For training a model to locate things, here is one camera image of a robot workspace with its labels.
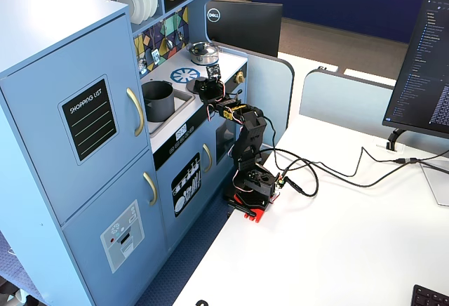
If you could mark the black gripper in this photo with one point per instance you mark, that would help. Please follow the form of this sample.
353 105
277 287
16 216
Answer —
204 88

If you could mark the gray pot lid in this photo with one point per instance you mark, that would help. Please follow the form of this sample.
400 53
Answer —
191 87

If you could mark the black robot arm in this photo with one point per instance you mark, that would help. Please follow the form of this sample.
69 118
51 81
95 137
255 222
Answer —
250 134

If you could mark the stainless steel pot lid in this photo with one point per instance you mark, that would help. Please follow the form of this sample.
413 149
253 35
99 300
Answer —
198 49

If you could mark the gray sink basin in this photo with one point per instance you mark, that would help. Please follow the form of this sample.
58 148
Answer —
184 100

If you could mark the gold stove knob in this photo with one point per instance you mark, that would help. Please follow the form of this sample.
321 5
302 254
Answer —
240 77

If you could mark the gray cooking pot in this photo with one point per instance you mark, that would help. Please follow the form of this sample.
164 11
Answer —
159 109

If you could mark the metal ladle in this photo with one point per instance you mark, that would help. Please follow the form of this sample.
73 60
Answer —
169 44

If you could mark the small metal hanging utensil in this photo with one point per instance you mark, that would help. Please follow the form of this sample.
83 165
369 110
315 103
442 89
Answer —
180 36

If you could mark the metal spatula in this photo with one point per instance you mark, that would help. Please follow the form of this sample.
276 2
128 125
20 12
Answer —
155 56

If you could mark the oven door with window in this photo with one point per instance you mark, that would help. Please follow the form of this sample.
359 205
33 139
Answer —
224 141

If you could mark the light blue desk divider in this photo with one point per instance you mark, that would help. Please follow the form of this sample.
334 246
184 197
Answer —
336 102
266 92

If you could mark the metal slotted spoon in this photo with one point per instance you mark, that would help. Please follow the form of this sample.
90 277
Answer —
142 65

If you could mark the black Dell monitor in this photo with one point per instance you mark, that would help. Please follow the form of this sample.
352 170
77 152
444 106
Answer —
245 28

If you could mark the colourful tiled backsplash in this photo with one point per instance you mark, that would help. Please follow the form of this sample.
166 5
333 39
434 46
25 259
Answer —
145 44

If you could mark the blue door with dishrack print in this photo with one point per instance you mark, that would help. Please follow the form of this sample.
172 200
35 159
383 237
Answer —
163 197

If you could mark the motor controller board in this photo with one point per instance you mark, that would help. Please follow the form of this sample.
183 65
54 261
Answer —
281 181

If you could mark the black table clamp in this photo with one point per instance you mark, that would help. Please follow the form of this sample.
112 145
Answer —
242 209

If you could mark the fridge door with ice dispenser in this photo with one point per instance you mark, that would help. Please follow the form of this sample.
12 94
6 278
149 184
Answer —
91 214

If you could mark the fridge door with shopping list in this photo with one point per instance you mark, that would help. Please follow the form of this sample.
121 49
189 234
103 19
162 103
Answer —
31 137

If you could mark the blue toy kitchen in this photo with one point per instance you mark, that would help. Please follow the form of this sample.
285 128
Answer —
35 21

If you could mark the monitor showing code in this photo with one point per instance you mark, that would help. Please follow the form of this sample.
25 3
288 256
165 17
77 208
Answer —
421 74

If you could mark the silver monitor stand base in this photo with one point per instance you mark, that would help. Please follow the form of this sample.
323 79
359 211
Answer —
438 186

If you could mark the black keyboard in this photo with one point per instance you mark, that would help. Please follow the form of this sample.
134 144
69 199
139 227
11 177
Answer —
431 299

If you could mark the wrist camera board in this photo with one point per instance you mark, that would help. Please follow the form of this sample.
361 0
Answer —
213 71

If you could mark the red robot base mount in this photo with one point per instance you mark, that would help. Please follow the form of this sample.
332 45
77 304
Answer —
257 214

